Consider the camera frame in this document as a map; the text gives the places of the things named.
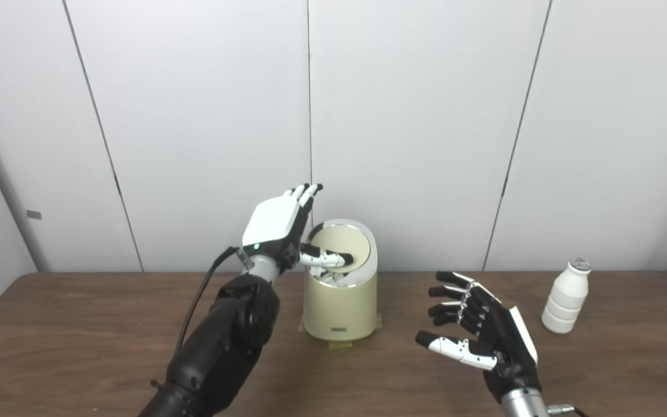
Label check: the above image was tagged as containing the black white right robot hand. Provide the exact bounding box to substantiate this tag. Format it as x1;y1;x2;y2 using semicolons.
415;271;541;401

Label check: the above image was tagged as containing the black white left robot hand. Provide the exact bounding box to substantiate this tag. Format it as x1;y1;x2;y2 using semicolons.
242;184;353;273

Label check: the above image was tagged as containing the small white plastic bottle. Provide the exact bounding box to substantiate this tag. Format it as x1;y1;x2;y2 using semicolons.
542;258;592;334

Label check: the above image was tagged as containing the round cream bin lid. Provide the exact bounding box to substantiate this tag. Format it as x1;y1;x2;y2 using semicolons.
309;225;369;274

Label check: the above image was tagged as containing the cream-colored trash bin body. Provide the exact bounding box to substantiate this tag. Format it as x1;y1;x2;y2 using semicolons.
302;219;378;341

